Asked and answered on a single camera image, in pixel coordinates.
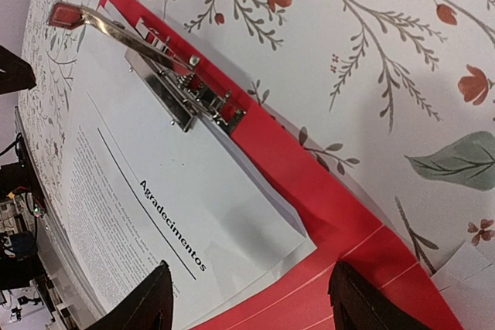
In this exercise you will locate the separate printed paper sheet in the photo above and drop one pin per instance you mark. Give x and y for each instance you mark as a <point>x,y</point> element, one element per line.
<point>466,282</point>

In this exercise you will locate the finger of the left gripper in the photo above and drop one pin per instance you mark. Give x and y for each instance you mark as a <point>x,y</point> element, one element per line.
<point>16,73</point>

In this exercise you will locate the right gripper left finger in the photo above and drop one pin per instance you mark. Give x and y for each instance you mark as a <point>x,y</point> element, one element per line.
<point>148,306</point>

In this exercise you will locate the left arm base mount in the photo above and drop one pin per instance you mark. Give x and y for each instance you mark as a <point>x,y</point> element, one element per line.
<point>24,280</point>

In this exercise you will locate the metal folder clip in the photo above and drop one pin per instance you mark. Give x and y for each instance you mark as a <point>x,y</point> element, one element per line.
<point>181,91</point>

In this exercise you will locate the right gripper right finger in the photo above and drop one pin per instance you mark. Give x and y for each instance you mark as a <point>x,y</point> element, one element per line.
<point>357,304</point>

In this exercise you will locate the printed white paper sheets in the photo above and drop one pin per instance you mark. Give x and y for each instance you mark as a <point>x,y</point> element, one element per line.
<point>138,191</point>

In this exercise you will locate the red file folder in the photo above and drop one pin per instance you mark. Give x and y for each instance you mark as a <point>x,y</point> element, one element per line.
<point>340,226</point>

